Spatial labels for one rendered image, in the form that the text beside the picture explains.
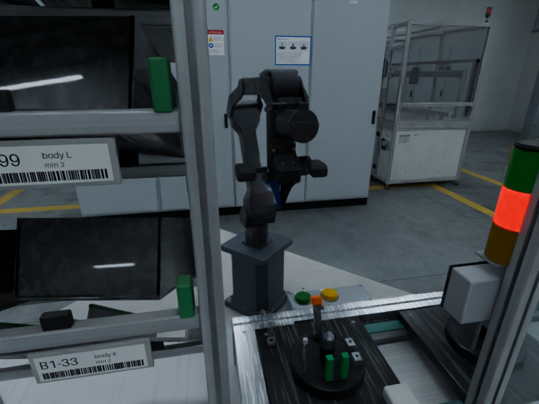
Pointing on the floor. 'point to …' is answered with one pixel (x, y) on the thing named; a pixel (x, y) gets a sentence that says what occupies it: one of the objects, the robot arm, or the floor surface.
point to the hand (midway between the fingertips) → (280, 194)
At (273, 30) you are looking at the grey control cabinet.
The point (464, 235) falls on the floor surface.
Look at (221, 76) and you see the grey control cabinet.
